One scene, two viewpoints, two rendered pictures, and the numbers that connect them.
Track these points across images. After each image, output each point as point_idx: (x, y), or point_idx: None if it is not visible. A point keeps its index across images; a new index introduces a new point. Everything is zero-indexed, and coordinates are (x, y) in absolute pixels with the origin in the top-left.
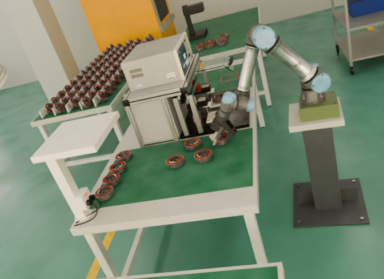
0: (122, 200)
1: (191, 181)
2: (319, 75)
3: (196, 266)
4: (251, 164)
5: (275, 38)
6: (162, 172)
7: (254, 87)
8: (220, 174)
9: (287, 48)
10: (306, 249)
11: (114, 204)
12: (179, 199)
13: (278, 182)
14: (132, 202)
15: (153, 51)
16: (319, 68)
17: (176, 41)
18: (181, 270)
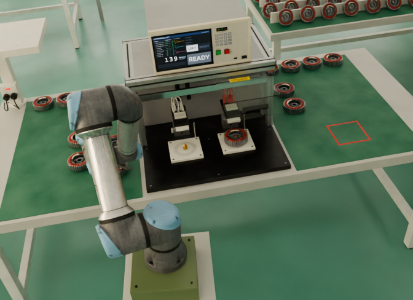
0: (27, 121)
1: (35, 165)
2: (97, 228)
3: (90, 235)
4: (42, 212)
5: (70, 125)
6: (67, 135)
7: (291, 174)
8: (35, 187)
9: (92, 155)
10: None
11: (25, 117)
12: (7, 164)
13: (241, 294)
14: (20, 130)
15: (171, 12)
16: (114, 224)
17: (200, 21)
18: (87, 224)
